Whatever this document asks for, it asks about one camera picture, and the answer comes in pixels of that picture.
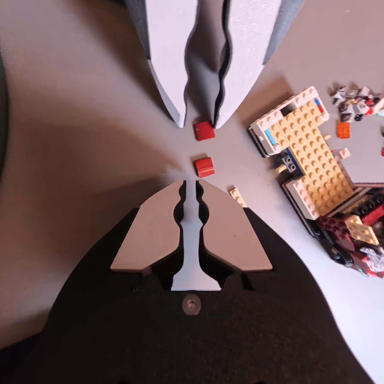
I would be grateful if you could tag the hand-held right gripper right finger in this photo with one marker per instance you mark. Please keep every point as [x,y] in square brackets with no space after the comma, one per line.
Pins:
[234,237]

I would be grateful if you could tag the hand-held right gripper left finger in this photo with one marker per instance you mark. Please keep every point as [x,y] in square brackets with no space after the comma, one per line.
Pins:
[147,237]

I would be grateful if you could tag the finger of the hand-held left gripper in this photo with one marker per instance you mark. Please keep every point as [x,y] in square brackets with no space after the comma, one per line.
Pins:
[168,45]
[249,45]

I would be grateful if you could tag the tan long brick plate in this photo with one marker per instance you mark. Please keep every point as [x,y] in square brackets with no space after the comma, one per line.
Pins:
[238,197]

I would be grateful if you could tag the red curved slope brick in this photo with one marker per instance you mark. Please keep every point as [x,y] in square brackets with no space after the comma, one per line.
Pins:
[204,167]
[204,130]

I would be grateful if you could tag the red toy brick truck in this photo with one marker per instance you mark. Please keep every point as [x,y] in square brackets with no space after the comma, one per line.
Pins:
[312,162]

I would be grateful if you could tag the grey desk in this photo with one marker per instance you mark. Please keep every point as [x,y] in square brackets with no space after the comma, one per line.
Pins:
[75,135]

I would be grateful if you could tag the pile of small grey bricks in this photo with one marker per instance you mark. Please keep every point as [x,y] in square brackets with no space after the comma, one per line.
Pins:
[357,100]

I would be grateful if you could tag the white small brick plate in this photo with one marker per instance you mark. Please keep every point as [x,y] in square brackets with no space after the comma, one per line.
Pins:
[342,153]

